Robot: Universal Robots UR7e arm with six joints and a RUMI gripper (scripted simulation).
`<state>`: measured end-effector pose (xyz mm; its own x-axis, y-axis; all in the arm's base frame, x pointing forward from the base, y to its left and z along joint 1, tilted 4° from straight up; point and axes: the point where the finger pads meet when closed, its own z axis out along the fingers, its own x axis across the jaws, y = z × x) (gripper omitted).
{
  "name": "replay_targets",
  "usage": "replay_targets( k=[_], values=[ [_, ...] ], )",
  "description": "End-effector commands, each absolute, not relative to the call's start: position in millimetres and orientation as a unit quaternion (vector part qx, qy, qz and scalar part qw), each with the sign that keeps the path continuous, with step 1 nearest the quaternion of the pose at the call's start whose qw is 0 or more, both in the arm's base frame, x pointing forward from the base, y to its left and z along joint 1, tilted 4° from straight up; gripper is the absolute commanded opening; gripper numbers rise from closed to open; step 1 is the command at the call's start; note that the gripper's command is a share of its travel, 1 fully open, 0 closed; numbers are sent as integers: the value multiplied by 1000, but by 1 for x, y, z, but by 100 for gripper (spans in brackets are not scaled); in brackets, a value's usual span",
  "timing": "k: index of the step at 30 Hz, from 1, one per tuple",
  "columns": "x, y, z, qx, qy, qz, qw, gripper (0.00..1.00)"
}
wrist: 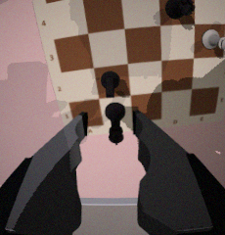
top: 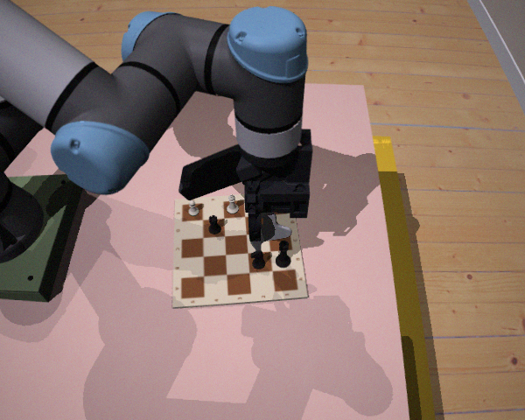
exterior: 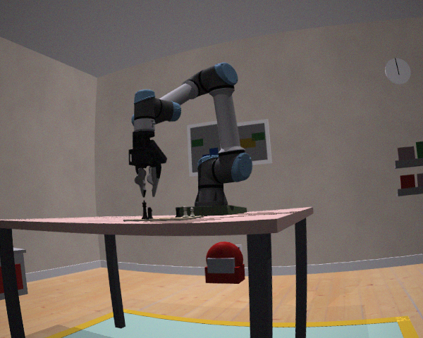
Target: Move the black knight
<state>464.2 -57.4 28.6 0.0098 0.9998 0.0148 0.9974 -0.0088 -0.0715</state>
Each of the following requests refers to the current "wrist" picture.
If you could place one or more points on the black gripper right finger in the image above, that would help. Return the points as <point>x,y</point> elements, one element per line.
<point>178,195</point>

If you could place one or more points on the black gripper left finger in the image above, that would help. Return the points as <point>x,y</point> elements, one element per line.
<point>40,197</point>

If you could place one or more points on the white chess piece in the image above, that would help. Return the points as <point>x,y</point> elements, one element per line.
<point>210,40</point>

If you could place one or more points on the brown and cream chessboard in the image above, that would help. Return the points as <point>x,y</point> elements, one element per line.
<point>164,70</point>

